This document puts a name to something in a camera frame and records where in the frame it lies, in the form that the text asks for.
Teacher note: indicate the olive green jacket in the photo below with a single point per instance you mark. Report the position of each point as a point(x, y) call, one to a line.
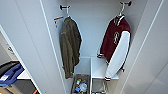
point(70, 43)

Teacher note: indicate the white wardrobe body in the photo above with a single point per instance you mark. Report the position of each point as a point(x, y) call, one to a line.
point(93, 26)

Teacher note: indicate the white inner cabinet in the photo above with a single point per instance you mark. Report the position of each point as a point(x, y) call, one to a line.
point(98, 66)

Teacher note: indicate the maroon varsity jacket white sleeves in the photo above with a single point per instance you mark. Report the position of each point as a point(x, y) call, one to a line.
point(115, 33)

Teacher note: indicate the small bottle blue label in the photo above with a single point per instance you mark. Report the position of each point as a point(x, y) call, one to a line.
point(78, 82)

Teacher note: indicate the white label orange stripe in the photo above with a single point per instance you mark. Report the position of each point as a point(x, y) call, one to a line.
point(58, 18)

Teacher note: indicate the clear plastic bottle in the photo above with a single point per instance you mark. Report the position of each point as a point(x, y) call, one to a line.
point(83, 87)

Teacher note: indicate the grey storage bin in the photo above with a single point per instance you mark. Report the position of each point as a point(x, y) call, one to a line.
point(73, 86)

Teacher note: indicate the grey drawer basket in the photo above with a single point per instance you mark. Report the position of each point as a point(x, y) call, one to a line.
point(98, 88)

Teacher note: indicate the black wardrobe hook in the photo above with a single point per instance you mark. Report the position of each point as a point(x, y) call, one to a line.
point(128, 3)
point(62, 6)

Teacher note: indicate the white folding table top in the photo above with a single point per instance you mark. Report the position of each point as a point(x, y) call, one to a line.
point(25, 75)

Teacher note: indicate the black bag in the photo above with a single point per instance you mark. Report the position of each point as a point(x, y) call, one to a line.
point(6, 66)

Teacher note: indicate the tan box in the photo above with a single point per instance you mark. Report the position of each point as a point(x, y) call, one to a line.
point(6, 91)

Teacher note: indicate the orange table frame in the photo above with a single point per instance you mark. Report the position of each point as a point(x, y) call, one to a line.
point(34, 91)

